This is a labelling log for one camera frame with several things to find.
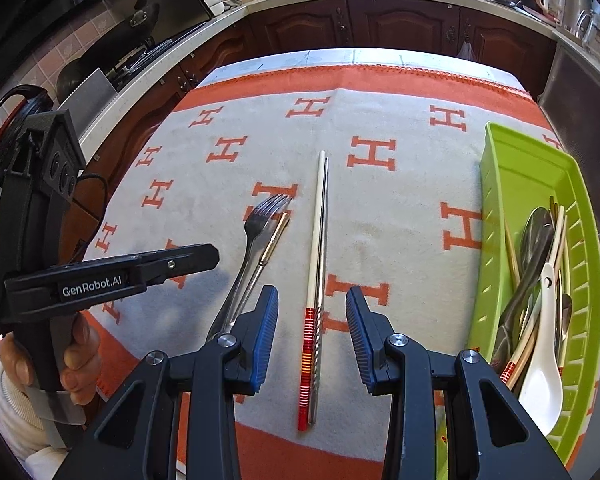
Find black glossy panel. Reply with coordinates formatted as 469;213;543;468
87;0;213;68

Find white ceramic spoon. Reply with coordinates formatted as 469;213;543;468
519;260;565;435

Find stainless steel cabinet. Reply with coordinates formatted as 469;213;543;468
537;40;600;233

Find person's left hand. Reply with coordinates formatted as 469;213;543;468
0;310;102;407

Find steel chopstick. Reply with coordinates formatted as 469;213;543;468
307;157;330;425

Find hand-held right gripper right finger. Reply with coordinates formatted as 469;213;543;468
345;286;573;480

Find small steel spoon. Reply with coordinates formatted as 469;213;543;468
555;292;574;376

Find person's left forearm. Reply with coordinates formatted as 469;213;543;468
0;355;88;480

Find steel stove guard panel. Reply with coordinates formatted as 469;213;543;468
60;67;118;128

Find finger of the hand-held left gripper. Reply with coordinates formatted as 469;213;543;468
140;243;221;287

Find steel fork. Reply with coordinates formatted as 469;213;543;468
206;193;294;343

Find green plastic tray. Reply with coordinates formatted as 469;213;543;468
466;121;600;468

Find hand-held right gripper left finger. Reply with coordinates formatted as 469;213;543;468
55;284;281;480

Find black red kettle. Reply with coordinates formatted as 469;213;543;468
0;85;56;186

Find black cable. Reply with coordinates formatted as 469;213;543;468
72;174;108;223

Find gold handled steel utensil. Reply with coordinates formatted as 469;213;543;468
227;211;292;331

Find black wok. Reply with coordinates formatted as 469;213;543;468
55;57;96;103

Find large steel spoon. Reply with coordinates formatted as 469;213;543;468
490;206;556;371

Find orange grey printed blanket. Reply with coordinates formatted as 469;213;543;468
75;47;600;480

